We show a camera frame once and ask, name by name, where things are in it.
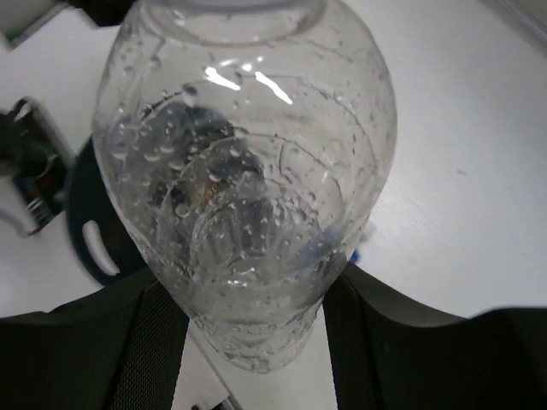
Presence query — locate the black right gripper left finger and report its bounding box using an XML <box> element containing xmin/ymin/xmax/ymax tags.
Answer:
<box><xmin>1</xmin><ymin>271</ymin><xmax>189</xmax><ymax>409</ymax></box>

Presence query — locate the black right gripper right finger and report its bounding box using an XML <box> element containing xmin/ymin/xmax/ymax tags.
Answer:
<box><xmin>323</xmin><ymin>264</ymin><xmax>546</xmax><ymax>409</ymax></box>

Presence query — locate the clear bottle blue label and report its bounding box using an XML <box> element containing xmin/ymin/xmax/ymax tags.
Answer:
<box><xmin>348</xmin><ymin>221</ymin><xmax>377</xmax><ymax>262</ymax></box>

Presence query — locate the clear unlabelled plastic bottle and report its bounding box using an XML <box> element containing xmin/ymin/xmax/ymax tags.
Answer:
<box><xmin>92</xmin><ymin>1</ymin><xmax>397</xmax><ymax>373</ymax></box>

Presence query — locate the dark grey plastic bin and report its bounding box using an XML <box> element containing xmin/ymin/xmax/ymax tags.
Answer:
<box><xmin>64</xmin><ymin>140</ymin><xmax>147</xmax><ymax>286</ymax></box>

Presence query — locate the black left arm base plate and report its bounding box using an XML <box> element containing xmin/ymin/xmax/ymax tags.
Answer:
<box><xmin>1</xmin><ymin>97</ymin><xmax>74</xmax><ymax>237</ymax></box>

